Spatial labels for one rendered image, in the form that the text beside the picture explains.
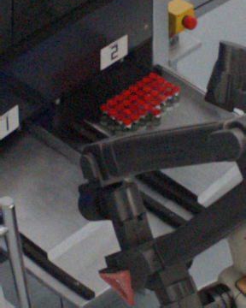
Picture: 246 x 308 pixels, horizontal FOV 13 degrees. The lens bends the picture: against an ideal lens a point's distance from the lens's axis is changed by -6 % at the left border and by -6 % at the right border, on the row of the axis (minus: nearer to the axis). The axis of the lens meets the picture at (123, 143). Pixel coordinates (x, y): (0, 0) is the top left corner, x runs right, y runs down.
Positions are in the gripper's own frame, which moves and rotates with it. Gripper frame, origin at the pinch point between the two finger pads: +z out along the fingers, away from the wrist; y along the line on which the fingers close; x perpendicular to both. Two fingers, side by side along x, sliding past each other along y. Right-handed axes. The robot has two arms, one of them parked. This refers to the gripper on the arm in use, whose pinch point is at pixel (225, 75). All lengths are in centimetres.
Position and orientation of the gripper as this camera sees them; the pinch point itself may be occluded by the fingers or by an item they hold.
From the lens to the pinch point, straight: 220.2
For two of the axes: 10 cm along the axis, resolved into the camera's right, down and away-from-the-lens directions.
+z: 0.7, -2.4, 9.7
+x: -9.3, -3.7, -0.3
